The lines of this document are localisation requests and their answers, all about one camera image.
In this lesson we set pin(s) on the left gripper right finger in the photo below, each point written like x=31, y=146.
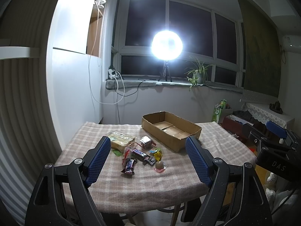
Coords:
x=249, y=205

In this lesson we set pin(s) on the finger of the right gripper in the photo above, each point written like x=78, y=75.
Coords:
x=273, y=132

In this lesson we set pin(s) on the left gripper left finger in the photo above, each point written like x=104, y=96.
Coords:
x=47, y=205

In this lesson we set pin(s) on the green snack packet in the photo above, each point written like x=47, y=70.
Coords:
x=117, y=153

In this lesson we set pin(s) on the Snickers bar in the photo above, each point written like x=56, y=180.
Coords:
x=143, y=157
x=129, y=167

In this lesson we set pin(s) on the packaged sliced bread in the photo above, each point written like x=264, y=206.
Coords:
x=119, y=140

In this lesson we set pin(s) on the chocolate egg pink cup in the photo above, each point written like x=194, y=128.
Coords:
x=160, y=167

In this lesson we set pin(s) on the yellow candy packet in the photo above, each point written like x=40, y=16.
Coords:
x=158, y=155

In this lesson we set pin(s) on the silver snack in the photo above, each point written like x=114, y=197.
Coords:
x=147, y=143

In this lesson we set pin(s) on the red dates clear bag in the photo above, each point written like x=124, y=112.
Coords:
x=127, y=154

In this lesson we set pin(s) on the green lid jelly cup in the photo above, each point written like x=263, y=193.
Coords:
x=155, y=150

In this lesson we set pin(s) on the lace covered side table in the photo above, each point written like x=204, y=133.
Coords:
x=263, y=114

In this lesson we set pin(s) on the red box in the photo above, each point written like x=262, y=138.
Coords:
x=234, y=125

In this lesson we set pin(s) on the green snack carton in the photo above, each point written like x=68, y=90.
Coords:
x=218, y=109

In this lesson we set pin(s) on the potted spider plant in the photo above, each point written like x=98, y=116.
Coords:
x=198, y=73

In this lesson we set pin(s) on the cardboard box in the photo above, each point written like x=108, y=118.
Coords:
x=169, y=129

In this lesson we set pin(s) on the black tripod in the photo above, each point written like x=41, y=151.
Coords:
x=165, y=75

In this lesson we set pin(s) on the white power strip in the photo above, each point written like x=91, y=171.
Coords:
x=113, y=74

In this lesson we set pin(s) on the ring light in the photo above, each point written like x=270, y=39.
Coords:
x=166, y=45

